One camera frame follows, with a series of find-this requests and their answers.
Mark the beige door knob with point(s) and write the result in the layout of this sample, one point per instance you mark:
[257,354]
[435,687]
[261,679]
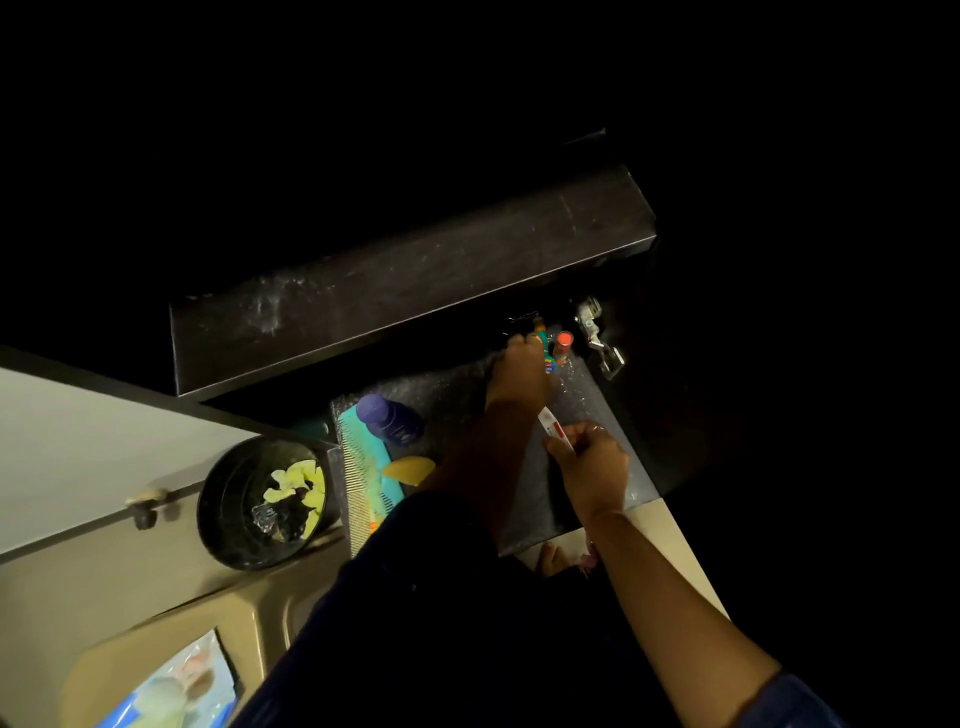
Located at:
[146,499]

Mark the brown fine-tooth comb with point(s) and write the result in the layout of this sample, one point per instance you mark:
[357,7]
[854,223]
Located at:
[351,495]

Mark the yellow crumpled wipes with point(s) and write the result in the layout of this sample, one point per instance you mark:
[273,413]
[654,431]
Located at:
[307,480]

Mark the person's right hand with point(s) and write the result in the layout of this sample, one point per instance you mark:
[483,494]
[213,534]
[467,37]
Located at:
[596,472]

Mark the beige plastic stool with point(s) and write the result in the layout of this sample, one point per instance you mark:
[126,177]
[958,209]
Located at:
[262,622]

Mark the blue patterned sleeve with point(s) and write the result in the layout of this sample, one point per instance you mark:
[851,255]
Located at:
[787,705]
[375,615]

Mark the person's left forearm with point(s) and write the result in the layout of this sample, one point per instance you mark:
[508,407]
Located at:
[487,465]

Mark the clear plastic wrapper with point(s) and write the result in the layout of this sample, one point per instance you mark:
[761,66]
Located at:
[266,517]

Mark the black round waste bin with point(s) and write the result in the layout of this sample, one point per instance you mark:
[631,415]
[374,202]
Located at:
[225,502]

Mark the blue patterned left sleeve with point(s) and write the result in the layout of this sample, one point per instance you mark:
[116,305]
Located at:
[375,615]

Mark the person's left hand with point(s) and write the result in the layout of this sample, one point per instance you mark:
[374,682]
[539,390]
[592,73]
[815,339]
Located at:
[517,375]

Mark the blue plastic bottle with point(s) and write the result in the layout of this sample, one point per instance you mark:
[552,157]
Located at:
[390,420]

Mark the dark cabinet shelf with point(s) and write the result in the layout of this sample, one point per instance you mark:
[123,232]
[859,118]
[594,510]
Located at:
[412,277]

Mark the person's right forearm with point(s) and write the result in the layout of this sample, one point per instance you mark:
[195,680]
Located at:
[675,622]

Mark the person's dark trousers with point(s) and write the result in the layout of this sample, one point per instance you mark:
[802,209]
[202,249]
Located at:
[585,660]

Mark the yellow makeup sponge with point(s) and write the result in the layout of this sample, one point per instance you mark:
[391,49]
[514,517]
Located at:
[409,471]

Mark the person's bare foot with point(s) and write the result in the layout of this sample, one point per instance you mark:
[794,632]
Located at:
[555,559]

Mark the blue wet wipes pack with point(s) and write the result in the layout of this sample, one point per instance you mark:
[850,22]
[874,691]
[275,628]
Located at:
[180,690]

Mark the pale cabinet door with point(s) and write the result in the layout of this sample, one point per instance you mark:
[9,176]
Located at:
[90,450]

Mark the orange lip balm stick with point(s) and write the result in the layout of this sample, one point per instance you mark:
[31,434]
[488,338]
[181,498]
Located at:
[563,340]

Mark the teal wide-tooth comb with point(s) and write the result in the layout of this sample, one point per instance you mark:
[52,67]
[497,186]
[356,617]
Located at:
[367,457]

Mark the blue patterned right sleeve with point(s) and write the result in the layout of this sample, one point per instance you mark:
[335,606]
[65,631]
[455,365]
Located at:
[787,705]

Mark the white tube with red label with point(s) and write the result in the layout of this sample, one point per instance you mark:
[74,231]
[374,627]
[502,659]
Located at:
[551,425]

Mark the metal cabinet hinge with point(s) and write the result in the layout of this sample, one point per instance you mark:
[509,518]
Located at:
[611,360]

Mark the colourful round-capped tube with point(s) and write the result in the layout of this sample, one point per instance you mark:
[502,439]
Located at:
[541,334]

